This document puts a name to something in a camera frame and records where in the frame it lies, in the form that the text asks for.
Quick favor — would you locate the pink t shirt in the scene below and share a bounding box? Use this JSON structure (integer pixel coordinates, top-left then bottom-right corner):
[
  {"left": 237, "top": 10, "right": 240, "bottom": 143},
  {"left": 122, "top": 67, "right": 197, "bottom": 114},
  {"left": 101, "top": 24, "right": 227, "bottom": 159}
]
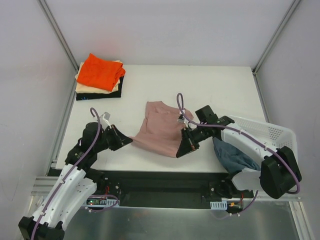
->
[{"left": 132, "top": 101, "right": 185, "bottom": 158}]

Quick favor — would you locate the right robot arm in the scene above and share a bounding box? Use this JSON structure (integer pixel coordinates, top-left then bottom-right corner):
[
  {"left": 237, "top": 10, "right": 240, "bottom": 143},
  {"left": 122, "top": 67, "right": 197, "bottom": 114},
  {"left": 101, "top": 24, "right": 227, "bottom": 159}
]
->
[{"left": 176, "top": 105, "right": 302, "bottom": 199}]

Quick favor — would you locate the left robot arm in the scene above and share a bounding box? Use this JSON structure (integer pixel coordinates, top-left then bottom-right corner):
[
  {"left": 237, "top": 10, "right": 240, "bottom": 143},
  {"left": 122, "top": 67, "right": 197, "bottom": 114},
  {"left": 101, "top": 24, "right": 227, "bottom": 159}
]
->
[{"left": 18, "top": 122, "right": 133, "bottom": 240}]

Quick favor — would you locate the blue grey t shirt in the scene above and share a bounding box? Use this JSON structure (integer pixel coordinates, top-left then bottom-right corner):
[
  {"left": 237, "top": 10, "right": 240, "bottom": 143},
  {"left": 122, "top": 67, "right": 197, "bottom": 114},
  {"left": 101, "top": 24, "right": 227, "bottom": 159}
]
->
[{"left": 212, "top": 137, "right": 261, "bottom": 175}]

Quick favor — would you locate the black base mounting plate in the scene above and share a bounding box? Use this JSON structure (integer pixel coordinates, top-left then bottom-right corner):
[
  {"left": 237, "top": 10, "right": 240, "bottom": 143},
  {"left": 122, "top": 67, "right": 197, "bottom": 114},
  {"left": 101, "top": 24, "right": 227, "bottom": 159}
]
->
[{"left": 89, "top": 170, "right": 254, "bottom": 209}]

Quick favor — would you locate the black folded t shirt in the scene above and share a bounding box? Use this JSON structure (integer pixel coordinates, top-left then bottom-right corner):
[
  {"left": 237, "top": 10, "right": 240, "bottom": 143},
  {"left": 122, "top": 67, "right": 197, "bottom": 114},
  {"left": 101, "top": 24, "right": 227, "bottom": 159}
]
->
[{"left": 75, "top": 76, "right": 124, "bottom": 101}]

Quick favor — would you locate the cream folded t shirt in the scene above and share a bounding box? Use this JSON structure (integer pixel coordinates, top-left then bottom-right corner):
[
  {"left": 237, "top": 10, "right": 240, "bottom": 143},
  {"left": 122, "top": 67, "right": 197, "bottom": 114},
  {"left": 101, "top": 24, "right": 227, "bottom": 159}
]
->
[{"left": 75, "top": 78, "right": 121, "bottom": 94}]

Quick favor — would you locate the orange folded t shirt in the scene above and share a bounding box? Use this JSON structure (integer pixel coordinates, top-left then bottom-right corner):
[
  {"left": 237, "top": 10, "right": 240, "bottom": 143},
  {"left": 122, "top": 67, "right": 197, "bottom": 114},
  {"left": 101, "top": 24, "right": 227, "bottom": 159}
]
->
[{"left": 76, "top": 53, "right": 126, "bottom": 92}]

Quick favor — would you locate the white plastic laundry basket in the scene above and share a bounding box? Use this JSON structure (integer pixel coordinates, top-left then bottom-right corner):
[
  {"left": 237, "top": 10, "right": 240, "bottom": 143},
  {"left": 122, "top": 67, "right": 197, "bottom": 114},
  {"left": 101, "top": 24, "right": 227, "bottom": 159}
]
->
[{"left": 221, "top": 115, "right": 298, "bottom": 166}]

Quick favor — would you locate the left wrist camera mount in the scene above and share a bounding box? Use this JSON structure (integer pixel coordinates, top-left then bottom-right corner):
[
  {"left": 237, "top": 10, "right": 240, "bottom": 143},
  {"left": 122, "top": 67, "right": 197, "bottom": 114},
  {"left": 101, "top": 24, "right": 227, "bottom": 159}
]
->
[{"left": 99, "top": 112, "right": 111, "bottom": 130}]

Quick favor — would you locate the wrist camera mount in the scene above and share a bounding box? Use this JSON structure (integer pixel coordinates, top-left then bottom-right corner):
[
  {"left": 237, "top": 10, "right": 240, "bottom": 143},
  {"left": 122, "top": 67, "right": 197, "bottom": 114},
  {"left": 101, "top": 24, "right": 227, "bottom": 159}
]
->
[
  {"left": 99, "top": 112, "right": 111, "bottom": 130},
  {"left": 177, "top": 114, "right": 186, "bottom": 124}
]

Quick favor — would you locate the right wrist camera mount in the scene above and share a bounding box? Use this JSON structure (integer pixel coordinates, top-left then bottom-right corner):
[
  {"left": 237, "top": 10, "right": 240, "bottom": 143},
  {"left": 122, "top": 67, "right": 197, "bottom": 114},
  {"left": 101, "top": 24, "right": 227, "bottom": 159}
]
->
[{"left": 177, "top": 114, "right": 186, "bottom": 124}]

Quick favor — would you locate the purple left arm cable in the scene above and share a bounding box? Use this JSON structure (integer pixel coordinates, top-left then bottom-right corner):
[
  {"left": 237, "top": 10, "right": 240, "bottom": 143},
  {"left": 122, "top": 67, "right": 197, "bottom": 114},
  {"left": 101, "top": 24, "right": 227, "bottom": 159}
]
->
[{"left": 31, "top": 107, "right": 121, "bottom": 240}]

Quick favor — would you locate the left white cable duct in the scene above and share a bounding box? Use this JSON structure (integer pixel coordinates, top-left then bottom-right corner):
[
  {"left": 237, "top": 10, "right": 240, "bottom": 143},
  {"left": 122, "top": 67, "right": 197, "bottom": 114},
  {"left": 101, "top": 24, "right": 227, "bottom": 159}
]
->
[{"left": 84, "top": 198, "right": 120, "bottom": 208}]

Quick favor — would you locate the white cable duct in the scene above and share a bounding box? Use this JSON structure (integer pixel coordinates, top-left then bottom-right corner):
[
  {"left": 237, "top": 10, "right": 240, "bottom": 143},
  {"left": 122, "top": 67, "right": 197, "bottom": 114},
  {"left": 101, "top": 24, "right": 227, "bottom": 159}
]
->
[
  {"left": 210, "top": 200, "right": 228, "bottom": 211},
  {"left": 84, "top": 198, "right": 120, "bottom": 208}
]

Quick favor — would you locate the right white cable duct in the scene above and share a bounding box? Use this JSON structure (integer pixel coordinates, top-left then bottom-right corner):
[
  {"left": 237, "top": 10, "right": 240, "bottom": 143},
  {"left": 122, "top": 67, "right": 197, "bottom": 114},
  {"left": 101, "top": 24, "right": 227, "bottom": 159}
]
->
[{"left": 210, "top": 200, "right": 228, "bottom": 211}]

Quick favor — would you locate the aluminium front rail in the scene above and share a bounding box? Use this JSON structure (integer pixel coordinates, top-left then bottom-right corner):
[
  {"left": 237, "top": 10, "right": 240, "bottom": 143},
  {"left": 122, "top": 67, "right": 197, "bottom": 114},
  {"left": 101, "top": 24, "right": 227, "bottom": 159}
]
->
[{"left": 30, "top": 176, "right": 58, "bottom": 197}]

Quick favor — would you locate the right aluminium frame post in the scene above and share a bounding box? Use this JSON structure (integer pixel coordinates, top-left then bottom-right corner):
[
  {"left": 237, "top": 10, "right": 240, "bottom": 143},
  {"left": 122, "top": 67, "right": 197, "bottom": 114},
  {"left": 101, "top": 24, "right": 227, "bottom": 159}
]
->
[{"left": 252, "top": 0, "right": 302, "bottom": 76}]

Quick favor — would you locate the aluminium frame post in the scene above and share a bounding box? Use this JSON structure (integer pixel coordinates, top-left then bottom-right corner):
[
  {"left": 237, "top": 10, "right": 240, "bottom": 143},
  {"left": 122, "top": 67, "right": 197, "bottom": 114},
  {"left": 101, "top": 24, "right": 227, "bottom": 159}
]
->
[
  {"left": 37, "top": 0, "right": 79, "bottom": 70},
  {"left": 252, "top": 0, "right": 302, "bottom": 76}
]

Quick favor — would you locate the left aluminium frame post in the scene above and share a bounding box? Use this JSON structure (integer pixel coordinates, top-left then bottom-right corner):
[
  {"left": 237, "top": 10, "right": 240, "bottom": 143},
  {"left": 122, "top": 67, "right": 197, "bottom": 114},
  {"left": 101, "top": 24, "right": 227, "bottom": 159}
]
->
[{"left": 37, "top": 0, "right": 79, "bottom": 70}]

